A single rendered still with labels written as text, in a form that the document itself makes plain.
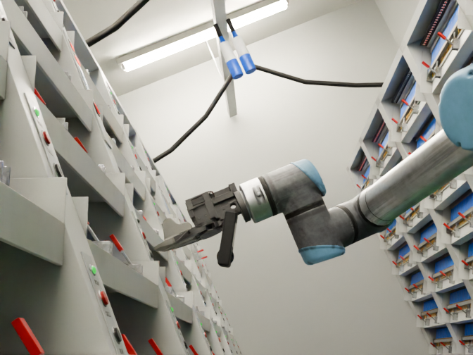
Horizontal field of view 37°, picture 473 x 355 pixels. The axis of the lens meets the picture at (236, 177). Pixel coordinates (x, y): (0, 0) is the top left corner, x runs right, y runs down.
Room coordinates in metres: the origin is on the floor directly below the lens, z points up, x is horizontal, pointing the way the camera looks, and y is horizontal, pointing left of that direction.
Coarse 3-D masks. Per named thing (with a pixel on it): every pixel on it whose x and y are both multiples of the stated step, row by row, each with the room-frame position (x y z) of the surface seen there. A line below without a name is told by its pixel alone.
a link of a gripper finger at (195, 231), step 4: (192, 228) 1.44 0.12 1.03; (196, 228) 1.44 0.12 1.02; (200, 228) 1.45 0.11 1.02; (204, 228) 1.45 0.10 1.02; (208, 228) 1.46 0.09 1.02; (184, 232) 1.45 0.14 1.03; (188, 232) 1.45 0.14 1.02; (192, 232) 1.44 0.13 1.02; (196, 232) 1.44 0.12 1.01; (200, 232) 1.45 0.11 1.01; (176, 236) 1.45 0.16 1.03; (180, 236) 1.45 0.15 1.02; (184, 236) 1.45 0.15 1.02; (188, 236) 1.44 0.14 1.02; (192, 236) 1.45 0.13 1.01; (176, 240) 1.45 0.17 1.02; (180, 240) 1.45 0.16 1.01
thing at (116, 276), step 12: (84, 204) 0.83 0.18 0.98; (84, 216) 0.83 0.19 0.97; (84, 228) 0.83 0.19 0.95; (96, 252) 0.89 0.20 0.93; (96, 264) 0.89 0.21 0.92; (108, 264) 0.96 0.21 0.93; (120, 264) 1.04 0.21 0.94; (144, 264) 1.43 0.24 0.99; (156, 264) 1.43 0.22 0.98; (108, 276) 0.96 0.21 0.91; (120, 276) 1.04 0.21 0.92; (132, 276) 1.14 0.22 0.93; (144, 276) 1.43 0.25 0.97; (156, 276) 1.43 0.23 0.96; (108, 288) 1.34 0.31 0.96; (120, 288) 1.05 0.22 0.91; (132, 288) 1.14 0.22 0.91; (144, 288) 1.26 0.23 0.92; (156, 288) 1.40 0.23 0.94; (144, 300) 1.26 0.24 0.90; (156, 300) 1.41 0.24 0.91
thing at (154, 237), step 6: (126, 186) 1.53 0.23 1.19; (132, 186) 1.53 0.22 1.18; (132, 192) 1.53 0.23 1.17; (132, 198) 1.53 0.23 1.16; (132, 204) 1.53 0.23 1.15; (138, 216) 1.60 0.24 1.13; (144, 222) 1.69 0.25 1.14; (144, 228) 1.69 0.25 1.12; (150, 228) 1.78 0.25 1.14; (150, 234) 1.78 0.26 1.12; (156, 234) 1.89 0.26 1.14; (162, 234) 2.13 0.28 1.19; (150, 240) 1.78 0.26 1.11; (156, 240) 1.89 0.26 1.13; (162, 240) 2.00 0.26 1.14; (150, 246) 2.05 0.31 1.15; (162, 252) 2.00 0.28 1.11
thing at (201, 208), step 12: (204, 192) 1.46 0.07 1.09; (216, 192) 1.49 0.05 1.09; (228, 192) 1.48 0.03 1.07; (192, 204) 1.46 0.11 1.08; (204, 204) 1.46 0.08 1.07; (216, 204) 1.48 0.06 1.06; (228, 204) 1.48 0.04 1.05; (240, 204) 1.46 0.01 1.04; (192, 216) 1.46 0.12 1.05; (204, 216) 1.46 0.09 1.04; (216, 216) 1.46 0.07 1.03; (216, 228) 1.46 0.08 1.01
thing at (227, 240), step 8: (232, 216) 1.47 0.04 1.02; (224, 224) 1.47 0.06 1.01; (232, 224) 1.47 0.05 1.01; (224, 232) 1.47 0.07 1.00; (232, 232) 1.47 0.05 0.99; (224, 240) 1.47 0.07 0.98; (232, 240) 1.47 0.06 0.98; (224, 248) 1.47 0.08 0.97; (232, 248) 1.50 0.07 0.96; (224, 256) 1.47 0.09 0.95; (232, 256) 1.48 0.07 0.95; (224, 264) 1.47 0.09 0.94
